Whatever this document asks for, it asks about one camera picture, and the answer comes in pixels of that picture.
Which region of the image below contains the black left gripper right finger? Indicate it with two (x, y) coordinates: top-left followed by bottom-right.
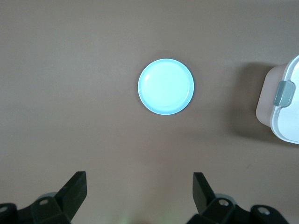
(188, 172), (287, 224)

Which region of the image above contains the brown table mat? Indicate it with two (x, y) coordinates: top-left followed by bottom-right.
(0, 0), (299, 224)

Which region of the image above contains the light blue round plate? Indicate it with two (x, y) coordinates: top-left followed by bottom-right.
(137, 58), (195, 116)

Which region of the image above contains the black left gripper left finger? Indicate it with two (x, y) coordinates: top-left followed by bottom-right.
(0, 171), (88, 224)

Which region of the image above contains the white lidded storage box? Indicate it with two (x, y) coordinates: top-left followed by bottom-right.
(256, 55), (299, 146)

